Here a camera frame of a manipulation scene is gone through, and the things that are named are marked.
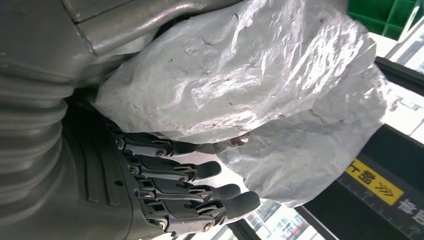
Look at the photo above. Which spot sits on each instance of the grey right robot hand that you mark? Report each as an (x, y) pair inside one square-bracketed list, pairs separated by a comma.
[(99, 185)]

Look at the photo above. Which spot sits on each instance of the black scanner machine with column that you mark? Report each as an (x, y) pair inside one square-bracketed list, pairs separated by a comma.
[(348, 212)]

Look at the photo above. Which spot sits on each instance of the black yellow label sticker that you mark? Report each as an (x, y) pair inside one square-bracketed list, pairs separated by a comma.
[(374, 182)]

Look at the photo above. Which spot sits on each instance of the green plastic crate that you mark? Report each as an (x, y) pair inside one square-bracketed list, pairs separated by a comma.
[(381, 16)]

